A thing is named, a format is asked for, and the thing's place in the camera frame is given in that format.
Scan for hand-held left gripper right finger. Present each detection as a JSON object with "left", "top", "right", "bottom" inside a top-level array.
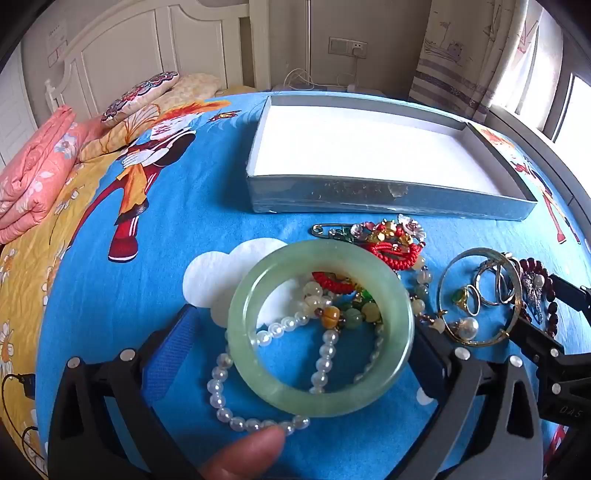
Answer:
[{"left": 406, "top": 316, "right": 546, "bottom": 480}]

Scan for silver metal brooch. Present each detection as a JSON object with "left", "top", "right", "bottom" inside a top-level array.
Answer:
[{"left": 311, "top": 222, "right": 365, "bottom": 241}]

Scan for dark red bead bracelet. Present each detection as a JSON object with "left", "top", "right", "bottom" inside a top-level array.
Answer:
[{"left": 518, "top": 258, "right": 560, "bottom": 326}]

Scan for white pearl bracelet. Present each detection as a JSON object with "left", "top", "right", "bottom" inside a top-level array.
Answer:
[{"left": 206, "top": 311, "right": 386, "bottom": 437}]

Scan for grey shallow cardboard box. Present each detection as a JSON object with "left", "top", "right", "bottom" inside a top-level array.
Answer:
[{"left": 246, "top": 92, "right": 539, "bottom": 222}]

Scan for pale yellow pillow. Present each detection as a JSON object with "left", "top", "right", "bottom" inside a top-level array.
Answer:
[{"left": 159, "top": 73, "right": 223, "bottom": 104}]

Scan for black cable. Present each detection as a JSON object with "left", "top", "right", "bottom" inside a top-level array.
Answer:
[{"left": 0, "top": 373, "right": 38, "bottom": 462}]

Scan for pink floral quilt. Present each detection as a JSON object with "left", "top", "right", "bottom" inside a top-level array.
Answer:
[{"left": 0, "top": 105, "right": 102, "bottom": 245}]

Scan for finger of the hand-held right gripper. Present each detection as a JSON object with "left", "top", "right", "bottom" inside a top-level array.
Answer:
[
  {"left": 547, "top": 274, "right": 591, "bottom": 324},
  {"left": 503, "top": 316, "right": 591, "bottom": 370}
]

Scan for red cord bracelet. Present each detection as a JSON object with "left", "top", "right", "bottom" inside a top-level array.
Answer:
[{"left": 311, "top": 240, "right": 424, "bottom": 296}]

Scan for white wooden headboard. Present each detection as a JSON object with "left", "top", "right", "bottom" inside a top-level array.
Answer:
[{"left": 44, "top": 0, "right": 257, "bottom": 121}]

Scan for flower hair ornament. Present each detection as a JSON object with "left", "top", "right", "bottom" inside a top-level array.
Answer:
[{"left": 351, "top": 215, "right": 428, "bottom": 252}]

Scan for window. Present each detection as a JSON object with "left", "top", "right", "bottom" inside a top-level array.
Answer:
[{"left": 526, "top": 0, "right": 591, "bottom": 153}]

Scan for green stone gold ring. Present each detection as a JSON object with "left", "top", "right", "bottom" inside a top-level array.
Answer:
[{"left": 455, "top": 285, "right": 482, "bottom": 311}]

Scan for grey wall socket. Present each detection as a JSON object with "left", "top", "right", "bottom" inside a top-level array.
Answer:
[{"left": 329, "top": 37, "right": 369, "bottom": 60}]

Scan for white wall notice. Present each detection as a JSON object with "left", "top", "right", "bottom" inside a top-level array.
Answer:
[{"left": 46, "top": 25, "right": 70, "bottom": 63}]

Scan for white wardrobe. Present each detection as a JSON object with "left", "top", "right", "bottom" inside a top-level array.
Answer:
[{"left": 0, "top": 48, "right": 38, "bottom": 167}]

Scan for yellow floral bedsheet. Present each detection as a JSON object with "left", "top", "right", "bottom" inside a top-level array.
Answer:
[{"left": 0, "top": 138, "right": 121, "bottom": 480}]

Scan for white pole lamp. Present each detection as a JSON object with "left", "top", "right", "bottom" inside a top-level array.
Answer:
[{"left": 302, "top": 0, "right": 314, "bottom": 88}]

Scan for blue cartoon printed bedsheet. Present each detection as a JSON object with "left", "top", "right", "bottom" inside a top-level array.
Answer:
[{"left": 34, "top": 90, "right": 591, "bottom": 480}]

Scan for green jade bangle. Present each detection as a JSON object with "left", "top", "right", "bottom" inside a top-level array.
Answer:
[{"left": 227, "top": 240, "right": 415, "bottom": 418}]

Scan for printed curtain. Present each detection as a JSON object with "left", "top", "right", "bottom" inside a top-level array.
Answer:
[{"left": 409, "top": 0, "right": 543, "bottom": 123}]

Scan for gold bangle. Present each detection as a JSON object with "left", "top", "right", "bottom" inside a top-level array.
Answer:
[{"left": 436, "top": 248, "right": 525, "bottom": 346}]

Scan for pearl gold pendant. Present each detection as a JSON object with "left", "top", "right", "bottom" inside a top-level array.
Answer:
[{"left": 450, "top": 316, "right": 479, "bottom": 344}]

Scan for multicoloured stone bead bracelet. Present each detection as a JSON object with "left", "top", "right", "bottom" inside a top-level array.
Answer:
[{"left": 302, "top": 256, "right": 448, "bottom": 335}]

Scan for person's left hand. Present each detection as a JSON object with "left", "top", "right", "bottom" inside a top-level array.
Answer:
[{"left": 198, "top": 425, "right": 287, "bottom": 480}]

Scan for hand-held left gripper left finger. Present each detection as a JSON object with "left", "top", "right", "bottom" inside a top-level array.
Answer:
[{"left": 48, "top": 302, "right": 208, "bottom": 480}]

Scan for patterned round pillow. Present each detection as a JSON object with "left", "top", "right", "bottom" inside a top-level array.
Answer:
[{"left": 100, "top": 71, "right": 180, "bottom": 127}]

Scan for white cable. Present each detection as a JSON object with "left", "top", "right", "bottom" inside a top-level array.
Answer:
[{"left": 283, "top": 48, "right": 358, "bottom": 90}]

